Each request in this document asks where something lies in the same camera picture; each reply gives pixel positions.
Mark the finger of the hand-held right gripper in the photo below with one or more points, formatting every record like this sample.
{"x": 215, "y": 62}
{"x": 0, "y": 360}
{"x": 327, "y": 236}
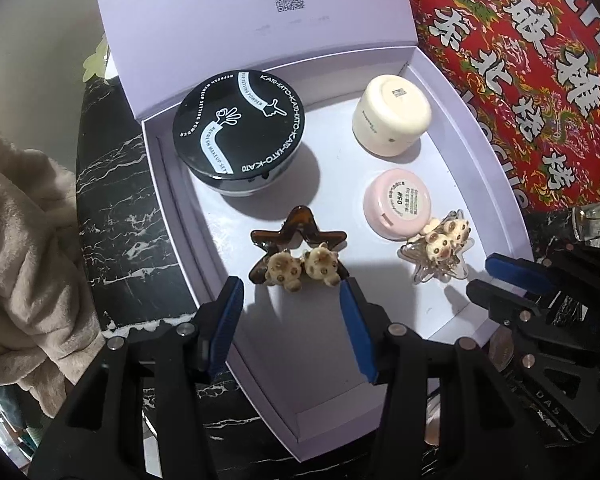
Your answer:
{"x": 517, "y": 272}
{"x": 505, "y": 305}

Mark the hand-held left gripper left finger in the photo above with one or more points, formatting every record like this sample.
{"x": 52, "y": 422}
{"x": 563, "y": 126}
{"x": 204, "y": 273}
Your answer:
{"x": 225, "y": 327}

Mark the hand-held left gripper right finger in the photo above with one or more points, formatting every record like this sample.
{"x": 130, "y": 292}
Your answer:
{"x": 357, "y": 330}

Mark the lavender gift box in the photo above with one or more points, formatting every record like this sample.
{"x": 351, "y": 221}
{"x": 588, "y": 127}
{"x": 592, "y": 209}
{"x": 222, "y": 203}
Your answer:
{"x": 300, "y": 360}

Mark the clear star bear hair clip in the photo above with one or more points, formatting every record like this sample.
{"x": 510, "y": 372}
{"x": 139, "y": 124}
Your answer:
{"x": 440, "y": 250}

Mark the brown star bear hair clip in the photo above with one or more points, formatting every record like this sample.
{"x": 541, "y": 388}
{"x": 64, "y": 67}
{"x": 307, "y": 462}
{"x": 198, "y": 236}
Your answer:
{"x": 300, "y": 260}

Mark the pink cosmetic jar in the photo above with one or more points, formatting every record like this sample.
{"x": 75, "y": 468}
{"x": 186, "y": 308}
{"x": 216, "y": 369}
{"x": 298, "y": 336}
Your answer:
{"x": 397, "y": 202}

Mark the black round powder case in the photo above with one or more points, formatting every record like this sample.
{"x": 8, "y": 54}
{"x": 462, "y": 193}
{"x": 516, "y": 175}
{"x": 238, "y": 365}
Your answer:
{"x": 237, "y": 125}

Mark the clear drinking glass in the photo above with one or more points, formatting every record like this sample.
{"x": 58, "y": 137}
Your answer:
{"x": 597, "y": 222}

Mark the red printed carton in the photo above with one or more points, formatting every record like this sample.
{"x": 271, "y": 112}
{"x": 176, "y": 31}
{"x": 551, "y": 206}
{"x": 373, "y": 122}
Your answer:
{"x": 530, "y": 85}

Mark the beige fleece blanket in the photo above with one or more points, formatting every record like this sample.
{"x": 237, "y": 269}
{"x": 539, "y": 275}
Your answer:
{"x": 30, "y": 260}

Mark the cream cosmetic jar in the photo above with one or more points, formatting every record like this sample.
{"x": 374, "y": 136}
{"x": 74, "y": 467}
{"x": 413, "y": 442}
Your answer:
{"x": 390, "y": 110}

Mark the pale flower decoration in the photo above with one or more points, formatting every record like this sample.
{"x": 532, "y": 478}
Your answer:
{"x": 97, "y": 60}

